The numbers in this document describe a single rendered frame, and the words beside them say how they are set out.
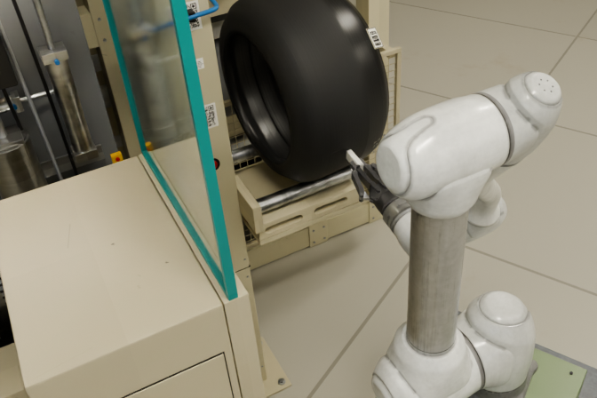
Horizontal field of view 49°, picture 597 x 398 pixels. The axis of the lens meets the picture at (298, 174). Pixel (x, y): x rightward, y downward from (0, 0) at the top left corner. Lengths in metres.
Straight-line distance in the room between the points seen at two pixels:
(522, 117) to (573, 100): 3.24
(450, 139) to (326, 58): 0.75
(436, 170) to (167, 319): 0.54
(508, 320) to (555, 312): 1.46
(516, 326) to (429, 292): 0.31
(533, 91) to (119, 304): 0.80
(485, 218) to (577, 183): 2.04
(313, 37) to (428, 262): 0.76
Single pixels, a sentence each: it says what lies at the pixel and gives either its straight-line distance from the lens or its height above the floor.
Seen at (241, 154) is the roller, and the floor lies 0.91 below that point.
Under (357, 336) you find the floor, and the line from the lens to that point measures 2.77.
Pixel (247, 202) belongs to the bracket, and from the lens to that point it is 1.92.
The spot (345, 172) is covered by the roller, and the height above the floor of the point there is 0.92.
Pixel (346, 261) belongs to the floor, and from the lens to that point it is 3.06.
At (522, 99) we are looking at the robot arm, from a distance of 1.11.
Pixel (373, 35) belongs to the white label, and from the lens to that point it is 1.83.
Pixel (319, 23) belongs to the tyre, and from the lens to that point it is 1.77.
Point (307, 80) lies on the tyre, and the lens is 1.70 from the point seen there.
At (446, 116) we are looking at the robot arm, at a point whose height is 1.59.
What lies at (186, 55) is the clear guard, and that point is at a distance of 0.92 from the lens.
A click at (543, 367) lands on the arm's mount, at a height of 0.75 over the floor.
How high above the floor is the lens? 2.15
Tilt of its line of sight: 37 degrees down
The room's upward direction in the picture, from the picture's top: 5 degrees counter-clockwise
